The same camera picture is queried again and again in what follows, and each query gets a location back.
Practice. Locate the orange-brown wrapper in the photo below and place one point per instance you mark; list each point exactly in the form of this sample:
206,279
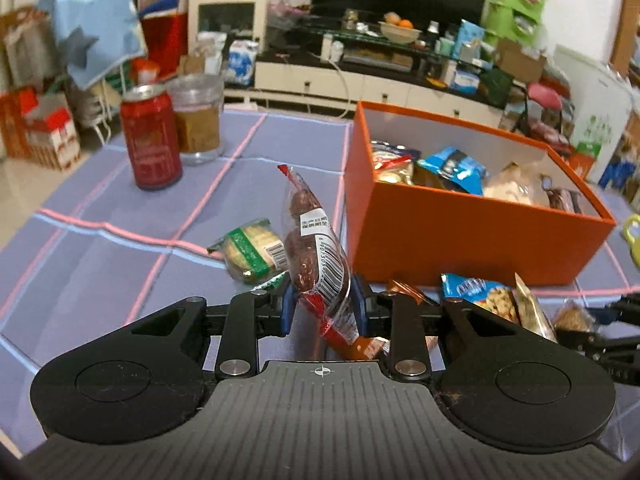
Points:
405,290

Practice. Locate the small brown cookie packet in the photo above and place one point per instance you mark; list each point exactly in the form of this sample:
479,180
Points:
572,317

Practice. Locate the orange cardboard box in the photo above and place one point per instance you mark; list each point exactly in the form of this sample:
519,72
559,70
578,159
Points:
450,240

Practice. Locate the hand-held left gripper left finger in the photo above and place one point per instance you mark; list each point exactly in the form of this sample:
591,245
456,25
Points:
287,310

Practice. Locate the beige chocolate wafer packet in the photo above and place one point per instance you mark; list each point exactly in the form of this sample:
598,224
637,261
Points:
532,310

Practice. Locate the green stacked bins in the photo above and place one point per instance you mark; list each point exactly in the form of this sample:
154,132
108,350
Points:
505,15

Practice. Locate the fruit bowl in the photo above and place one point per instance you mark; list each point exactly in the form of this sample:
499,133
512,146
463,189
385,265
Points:
400,34

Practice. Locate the brown cardboard box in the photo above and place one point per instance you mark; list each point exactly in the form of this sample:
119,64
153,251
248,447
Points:
520,62

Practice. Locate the blue tissue box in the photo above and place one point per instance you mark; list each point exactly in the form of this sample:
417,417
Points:
465,80

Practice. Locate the blue plaid tablecloth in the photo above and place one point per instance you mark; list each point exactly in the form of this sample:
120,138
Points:
100,260

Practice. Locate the white red cracker packet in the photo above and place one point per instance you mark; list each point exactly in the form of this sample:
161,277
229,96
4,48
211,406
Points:
390,162

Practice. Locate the blue snack packet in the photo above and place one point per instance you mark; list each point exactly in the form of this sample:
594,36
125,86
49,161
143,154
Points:
452,167

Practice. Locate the yellow-green mug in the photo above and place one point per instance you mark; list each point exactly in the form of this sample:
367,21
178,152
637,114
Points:
634,245

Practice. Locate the small white cabinet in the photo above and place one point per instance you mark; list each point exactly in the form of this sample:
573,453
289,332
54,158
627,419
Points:
200,25

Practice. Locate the blue white standing packet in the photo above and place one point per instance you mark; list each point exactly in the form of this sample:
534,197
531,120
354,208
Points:
467,40

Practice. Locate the blue shark cloth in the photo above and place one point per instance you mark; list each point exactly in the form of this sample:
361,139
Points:
90,25

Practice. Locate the white appliance with green print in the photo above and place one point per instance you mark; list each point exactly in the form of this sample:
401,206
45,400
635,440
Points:
595,110

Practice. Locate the red drink can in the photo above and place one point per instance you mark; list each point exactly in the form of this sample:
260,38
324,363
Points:
150,140

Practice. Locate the red sausage clear packet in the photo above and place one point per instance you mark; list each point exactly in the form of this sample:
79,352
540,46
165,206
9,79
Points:
312,255

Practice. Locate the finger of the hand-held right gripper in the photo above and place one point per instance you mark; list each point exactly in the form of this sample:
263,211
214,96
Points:
622,310
605,355

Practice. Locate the pale round fruit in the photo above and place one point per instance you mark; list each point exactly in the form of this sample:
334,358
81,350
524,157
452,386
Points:
392,18

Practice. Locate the red folding chair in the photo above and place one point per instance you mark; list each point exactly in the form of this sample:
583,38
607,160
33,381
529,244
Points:
542,94

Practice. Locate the blue white cracker packet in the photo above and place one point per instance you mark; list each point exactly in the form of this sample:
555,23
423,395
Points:
480,292

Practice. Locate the dark green bag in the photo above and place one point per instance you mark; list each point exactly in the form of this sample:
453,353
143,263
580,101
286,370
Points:
495,87

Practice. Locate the round cookie clear packet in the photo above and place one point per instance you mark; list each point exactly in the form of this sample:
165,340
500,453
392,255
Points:
510,185

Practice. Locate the dark brown snack packet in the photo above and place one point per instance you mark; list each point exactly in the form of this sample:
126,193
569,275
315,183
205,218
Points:
562,199

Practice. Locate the green cookie packet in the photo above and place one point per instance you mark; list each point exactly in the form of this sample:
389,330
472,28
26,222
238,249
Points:
250,250

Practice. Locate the red paper bag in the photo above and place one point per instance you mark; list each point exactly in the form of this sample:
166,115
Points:
162,40

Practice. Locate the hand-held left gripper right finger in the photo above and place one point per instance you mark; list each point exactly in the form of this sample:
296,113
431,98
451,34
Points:
358,310

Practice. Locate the red gift boxes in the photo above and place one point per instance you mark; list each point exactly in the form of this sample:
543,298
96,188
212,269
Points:
45,135

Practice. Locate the blue white milk bag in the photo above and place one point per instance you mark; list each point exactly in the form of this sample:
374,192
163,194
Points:
243,62

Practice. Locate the white television stand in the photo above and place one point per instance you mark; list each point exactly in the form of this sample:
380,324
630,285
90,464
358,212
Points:
380,90

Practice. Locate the orange fruit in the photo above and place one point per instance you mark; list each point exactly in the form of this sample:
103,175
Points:
406,24

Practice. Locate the brown cardboard carton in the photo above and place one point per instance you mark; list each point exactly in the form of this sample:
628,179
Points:
25,45

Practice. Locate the clear plastic jar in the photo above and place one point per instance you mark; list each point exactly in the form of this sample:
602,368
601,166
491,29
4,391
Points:
197,120

